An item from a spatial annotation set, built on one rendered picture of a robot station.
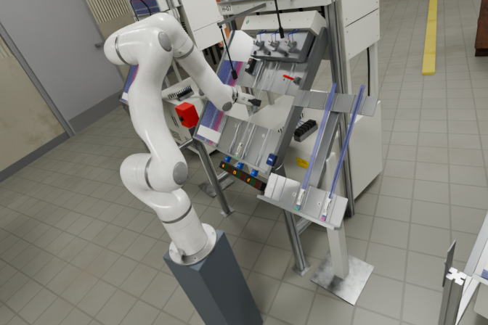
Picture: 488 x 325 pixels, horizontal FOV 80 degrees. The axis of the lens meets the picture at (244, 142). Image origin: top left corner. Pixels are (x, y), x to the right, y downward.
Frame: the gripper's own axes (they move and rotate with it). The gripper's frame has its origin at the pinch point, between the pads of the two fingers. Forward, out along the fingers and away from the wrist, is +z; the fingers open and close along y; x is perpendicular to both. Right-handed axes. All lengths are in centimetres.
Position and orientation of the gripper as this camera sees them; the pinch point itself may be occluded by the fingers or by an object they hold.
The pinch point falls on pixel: (255, 102)
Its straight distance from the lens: 146.2
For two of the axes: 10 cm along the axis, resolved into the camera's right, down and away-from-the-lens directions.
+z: 7.4, 0.9, 6.7
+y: -6.3, -2.6, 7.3
